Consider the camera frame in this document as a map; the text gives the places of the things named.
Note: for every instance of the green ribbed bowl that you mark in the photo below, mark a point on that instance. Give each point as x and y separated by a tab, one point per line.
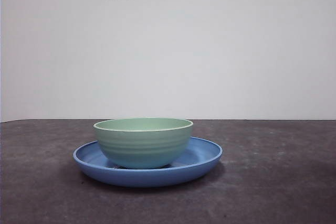
143	145

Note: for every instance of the blue round plate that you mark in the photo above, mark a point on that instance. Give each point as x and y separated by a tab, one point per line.
147	178

